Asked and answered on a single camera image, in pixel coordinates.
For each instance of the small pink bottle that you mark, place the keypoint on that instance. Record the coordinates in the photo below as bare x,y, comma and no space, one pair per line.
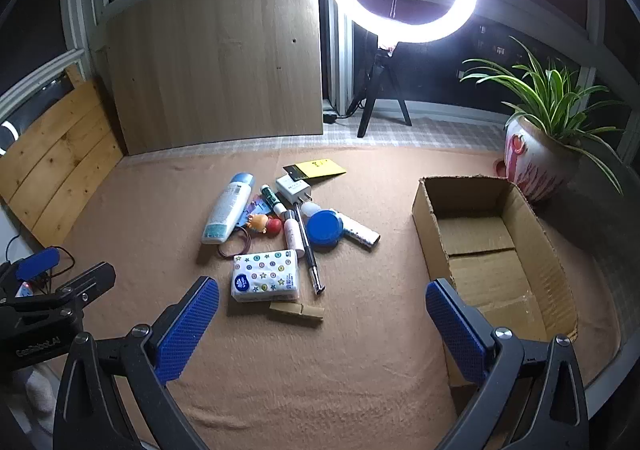
294,235

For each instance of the dotted tissue pack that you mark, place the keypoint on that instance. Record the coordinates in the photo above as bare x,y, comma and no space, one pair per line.
265,275

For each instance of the green spider plant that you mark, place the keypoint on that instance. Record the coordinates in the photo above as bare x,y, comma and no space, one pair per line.
547,100

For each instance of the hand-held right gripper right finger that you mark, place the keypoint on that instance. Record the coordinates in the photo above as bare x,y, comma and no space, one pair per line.
457,330

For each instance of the light wooden panel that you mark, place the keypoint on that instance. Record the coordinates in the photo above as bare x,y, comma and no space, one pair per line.
215,55

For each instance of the white lotion bottle blue cap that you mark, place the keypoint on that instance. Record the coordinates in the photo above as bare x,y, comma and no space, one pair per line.
227,210

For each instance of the green white lip balm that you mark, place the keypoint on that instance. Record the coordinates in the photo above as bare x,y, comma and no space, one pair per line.
272,200

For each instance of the checked grey cloth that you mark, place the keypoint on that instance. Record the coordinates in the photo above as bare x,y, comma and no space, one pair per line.
440,133

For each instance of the yellow black packet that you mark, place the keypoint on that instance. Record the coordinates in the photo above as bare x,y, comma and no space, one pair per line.
320,169

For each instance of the blue round lid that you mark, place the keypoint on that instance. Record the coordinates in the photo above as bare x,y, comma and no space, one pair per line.
324,227

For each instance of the brown block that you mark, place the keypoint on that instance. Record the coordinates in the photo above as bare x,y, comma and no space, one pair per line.
295,312

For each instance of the small white box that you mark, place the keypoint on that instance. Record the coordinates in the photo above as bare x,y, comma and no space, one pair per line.
292,187

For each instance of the orange red toy figure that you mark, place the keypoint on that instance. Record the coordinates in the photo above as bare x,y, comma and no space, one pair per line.
257,222

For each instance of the black metal pen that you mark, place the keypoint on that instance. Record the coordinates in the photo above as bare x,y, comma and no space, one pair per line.
312,265

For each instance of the patterned white lighter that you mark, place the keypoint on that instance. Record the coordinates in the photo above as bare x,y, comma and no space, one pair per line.
360,232

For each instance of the pine wood board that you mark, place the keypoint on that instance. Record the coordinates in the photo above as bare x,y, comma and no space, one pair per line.
55,160

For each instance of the white plastic cylinder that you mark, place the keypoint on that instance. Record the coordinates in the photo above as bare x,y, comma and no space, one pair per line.
310,209

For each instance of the cardboard box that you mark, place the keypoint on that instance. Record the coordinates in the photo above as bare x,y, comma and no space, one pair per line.
480,250

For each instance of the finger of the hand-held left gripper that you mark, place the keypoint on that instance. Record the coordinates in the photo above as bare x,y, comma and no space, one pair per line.
90,282
37,262

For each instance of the blue plastic case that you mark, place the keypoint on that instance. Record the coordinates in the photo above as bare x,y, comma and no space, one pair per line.
254,206

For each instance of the black power adapter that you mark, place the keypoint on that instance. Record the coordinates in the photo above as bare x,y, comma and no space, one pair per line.
330,118

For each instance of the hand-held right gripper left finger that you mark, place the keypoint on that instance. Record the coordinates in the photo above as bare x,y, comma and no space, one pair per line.
187,325

